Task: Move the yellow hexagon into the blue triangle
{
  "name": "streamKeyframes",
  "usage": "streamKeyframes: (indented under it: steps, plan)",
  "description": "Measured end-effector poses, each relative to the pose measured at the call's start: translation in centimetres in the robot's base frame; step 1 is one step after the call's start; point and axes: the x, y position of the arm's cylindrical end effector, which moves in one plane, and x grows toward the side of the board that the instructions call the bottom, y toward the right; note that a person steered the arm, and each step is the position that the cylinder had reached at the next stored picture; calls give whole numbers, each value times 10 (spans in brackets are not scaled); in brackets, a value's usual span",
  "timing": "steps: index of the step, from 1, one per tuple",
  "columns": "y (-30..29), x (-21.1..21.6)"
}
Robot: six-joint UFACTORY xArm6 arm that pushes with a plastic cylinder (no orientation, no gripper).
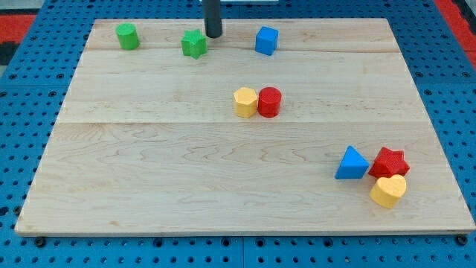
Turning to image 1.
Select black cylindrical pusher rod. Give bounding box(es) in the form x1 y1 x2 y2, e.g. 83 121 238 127
202 0 222 38

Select yellow hexagon block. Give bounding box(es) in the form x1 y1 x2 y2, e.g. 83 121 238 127
234 87 258 118

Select blue triangle block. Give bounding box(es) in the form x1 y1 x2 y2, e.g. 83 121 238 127
335 146 370 179

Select green star block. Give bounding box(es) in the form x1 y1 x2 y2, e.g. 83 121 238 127
181 29 208 60

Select blue cube block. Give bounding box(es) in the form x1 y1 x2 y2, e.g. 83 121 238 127
254 26 279 56

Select green cylinder block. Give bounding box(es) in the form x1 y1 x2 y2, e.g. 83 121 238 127
115 23 140 50

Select red cylinder block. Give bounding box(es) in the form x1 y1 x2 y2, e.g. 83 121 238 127
258 87 282 118

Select light wooden board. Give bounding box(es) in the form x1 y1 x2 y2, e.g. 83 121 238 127
15 19 475 237

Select red star block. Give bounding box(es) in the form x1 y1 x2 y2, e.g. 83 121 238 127
368 147 410 178

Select yellow heart block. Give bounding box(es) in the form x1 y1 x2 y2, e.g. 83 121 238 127
369 174 407 208

